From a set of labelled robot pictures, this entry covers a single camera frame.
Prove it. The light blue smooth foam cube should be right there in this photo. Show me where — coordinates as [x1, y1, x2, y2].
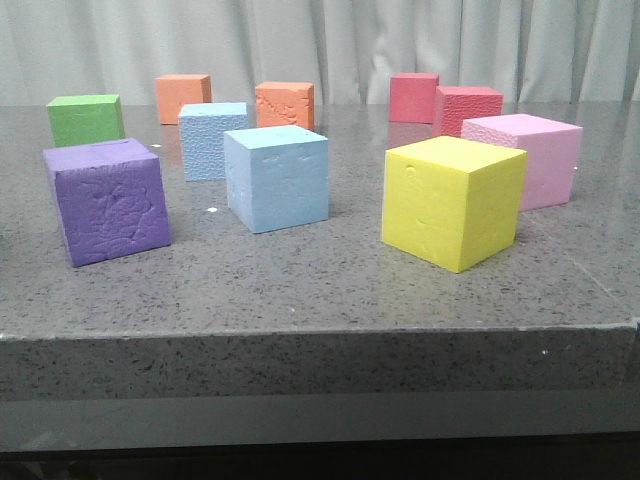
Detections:
[224, 125, 329, 233]

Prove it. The pink foam cube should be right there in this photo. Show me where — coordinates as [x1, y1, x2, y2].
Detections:
[461, 113, 583, 211]

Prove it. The purple foam cube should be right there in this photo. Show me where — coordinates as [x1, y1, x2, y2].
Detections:
[43, 138, 172, 267]

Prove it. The orange chipped foam cube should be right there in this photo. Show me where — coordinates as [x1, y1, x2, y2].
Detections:
[255, 81, 315, 130]

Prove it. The red textured foam cube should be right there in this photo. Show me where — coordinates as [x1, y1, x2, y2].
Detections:
[432, 86, 504, 137]

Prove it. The red smooth foam cube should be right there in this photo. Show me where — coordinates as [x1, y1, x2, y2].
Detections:
[389, 72, 439, 124]

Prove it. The yellow foam cube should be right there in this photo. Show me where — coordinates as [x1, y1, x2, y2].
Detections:
[381, 136, 527, 273]

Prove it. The green foam cube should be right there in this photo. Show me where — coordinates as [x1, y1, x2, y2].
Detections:
[47, 94, 125, 147]

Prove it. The grey curtain backdrop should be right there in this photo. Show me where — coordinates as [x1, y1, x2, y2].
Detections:
[1, 1, 639, 106]

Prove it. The orange smooth foam cube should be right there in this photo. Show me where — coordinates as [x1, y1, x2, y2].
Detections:
[155, 74, 212, 125]

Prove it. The light blue textured foam cube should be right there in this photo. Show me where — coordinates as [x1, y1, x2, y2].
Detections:
[178, 102, 249, 181]

